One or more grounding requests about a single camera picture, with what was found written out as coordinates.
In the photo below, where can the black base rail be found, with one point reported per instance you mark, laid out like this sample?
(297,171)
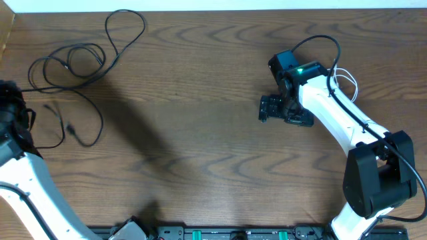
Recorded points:
(179,231)

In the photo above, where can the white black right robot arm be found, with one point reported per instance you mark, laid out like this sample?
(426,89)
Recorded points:
(378,176)

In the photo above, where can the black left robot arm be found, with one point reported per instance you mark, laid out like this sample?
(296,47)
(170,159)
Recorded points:
(26,184)

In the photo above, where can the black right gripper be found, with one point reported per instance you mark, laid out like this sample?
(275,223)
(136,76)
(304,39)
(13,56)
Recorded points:
(267,108)

